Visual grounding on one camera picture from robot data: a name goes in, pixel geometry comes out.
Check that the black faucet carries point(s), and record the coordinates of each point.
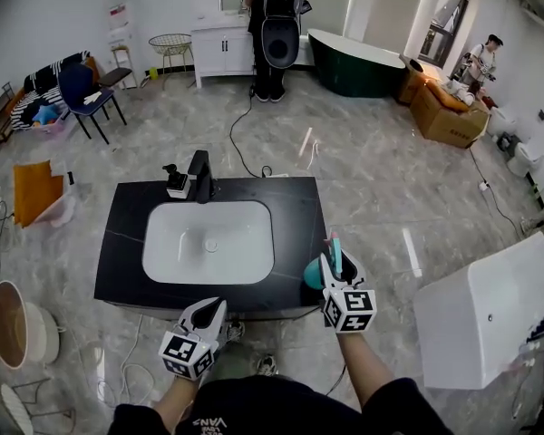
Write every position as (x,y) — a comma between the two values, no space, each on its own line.
(201,175)

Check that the white sink basin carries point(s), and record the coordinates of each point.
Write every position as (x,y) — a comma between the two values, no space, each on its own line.
(208,243)

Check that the teal spray bottle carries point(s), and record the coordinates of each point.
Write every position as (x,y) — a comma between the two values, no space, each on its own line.
(312,270)

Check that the small cardboard box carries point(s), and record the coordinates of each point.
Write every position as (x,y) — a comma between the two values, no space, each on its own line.
(410,80)

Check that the large cardboard box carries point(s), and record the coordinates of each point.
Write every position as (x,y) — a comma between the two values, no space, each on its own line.
(444,120)

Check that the person's black shirt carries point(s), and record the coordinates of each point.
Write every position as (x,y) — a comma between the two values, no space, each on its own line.
(276,406)

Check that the orange cloth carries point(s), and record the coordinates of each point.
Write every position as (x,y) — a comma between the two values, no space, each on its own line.
(36,193)

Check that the white vanity cabinet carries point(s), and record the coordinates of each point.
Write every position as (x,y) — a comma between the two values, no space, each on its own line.
(217,50)

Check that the person's left shoe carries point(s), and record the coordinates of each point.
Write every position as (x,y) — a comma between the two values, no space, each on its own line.
(236,331)

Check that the person's left forearm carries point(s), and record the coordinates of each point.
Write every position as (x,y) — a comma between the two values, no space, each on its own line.
(177,397)

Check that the blue chair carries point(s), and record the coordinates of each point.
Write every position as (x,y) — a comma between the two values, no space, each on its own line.
(79,89)

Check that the person's right forearm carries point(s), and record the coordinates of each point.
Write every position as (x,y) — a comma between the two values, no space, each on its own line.
(358,370)

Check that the striped black white sofa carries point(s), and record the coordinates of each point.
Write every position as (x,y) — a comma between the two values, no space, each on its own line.
(41,89)

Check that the white toilet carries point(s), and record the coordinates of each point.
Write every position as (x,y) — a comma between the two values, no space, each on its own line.
(501,122)
(523,161)

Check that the round wooden white basin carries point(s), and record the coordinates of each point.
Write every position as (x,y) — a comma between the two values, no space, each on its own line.
(13,324)

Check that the white power strip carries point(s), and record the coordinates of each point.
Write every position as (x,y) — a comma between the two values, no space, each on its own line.
(483,186)

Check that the black stone table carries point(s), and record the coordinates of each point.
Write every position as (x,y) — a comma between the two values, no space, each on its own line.
(127,243)

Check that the white bathtub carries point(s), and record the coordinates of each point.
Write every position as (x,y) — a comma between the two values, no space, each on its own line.
(480,311)

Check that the person's right shoe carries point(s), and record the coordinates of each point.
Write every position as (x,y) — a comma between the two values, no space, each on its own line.
(267,365)

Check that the green bathtub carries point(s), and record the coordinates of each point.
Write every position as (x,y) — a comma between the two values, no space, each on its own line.
(358,73)

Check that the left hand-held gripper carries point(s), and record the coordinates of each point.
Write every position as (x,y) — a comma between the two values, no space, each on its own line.
(186,351)

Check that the black white soap dispenser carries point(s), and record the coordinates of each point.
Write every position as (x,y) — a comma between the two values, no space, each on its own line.
(177,186)

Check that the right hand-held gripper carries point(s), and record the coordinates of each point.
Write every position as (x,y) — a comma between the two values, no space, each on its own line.
(349,308)

